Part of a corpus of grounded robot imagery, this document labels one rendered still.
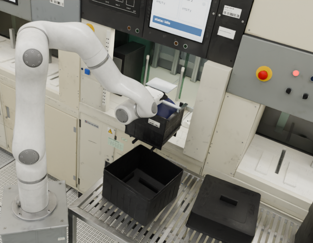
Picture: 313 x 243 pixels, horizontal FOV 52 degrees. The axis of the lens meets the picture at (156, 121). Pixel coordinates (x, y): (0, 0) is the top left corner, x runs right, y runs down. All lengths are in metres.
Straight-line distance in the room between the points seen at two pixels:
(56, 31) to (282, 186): 1.30
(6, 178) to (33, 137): 1.65
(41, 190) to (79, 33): 0.69
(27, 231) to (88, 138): 0.88
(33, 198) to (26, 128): 0.37
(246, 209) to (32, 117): 1.01
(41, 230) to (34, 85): 0.66
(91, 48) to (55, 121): 1.27
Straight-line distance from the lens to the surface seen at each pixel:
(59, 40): 1.14
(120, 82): 1.20
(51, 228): 1.51
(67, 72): 2.07
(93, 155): 2.24
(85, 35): 1.11
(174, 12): 1.56
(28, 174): 1.39
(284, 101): 1.50
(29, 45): 1.06
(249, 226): 1.52
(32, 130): 1.23
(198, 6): 1.50
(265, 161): 1.88
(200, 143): 1.67
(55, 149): 2.50
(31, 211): 1.54
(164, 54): 2.66
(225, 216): 1.51
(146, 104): 1.21
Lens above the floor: 1.93
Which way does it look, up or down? 33 degrees down
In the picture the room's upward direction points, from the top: 10 degrees clockwise
